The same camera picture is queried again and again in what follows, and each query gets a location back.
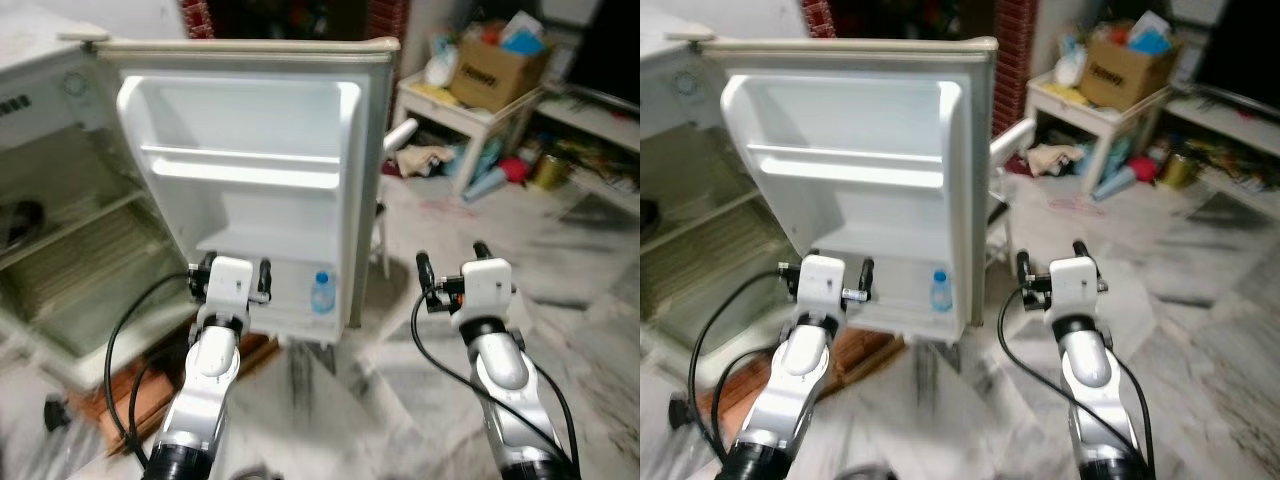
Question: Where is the brown wooden fridge base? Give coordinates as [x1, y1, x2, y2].
[695, 325, 907, 426]
[70, 328, 283, 458]

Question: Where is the brown cardboard box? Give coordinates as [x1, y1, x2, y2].
[449, 30, 552, 113]
[1079, 25, 1182, 111]

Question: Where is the low white shelf unit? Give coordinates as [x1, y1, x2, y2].
[1160, 85, 1280, 213]
[528, 85, 641, 213]

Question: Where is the white plastic jar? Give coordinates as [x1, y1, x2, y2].
[1053, 38, 1089, 89]
[424, 40, 461, 89]

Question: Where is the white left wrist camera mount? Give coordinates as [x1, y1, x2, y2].
[798, 254, 850, 323]
[203, 256, 258, 321]

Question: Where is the beige crumpled cloth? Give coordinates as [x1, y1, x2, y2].
[395, 145, 462, 182]
[1027, 143, 1092, 180]

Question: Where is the gold metal can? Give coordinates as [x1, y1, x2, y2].
[530, 155, 572, 192]
[1159, 152, 1200, 190]

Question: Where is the black television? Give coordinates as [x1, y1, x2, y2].
[568, 0, 641, 113]
[1193, 0, 1280, 103]

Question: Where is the light blue cone cup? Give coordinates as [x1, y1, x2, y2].
[1091, 165, 1142, 202]
[461, 165, 512, 204]

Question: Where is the grey fridge door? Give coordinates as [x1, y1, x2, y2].
[700, 37, 1001, 348]
[98, 37, 402, 348]

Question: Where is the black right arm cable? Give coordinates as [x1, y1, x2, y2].
[410, 288, 578, 473]
[997, 288, 1158, 480]

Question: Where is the short black left arm cable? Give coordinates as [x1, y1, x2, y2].
[125, 343, 193, 456]
[709, 347, 779, 453]

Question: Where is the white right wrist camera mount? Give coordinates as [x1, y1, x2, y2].
[453, 258, 517, 337]
[1047, 256, 1104, 329]

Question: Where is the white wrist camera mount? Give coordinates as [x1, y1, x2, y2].
[1047, 256, 1104, 329]
[203, 256, 258, 321]
[798, 254, 850, 323]
[453, 258, 517, 337]

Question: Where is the white side table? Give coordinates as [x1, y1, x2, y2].
[1024, 70, 1173, 198]
[394, 70, 547, 198]

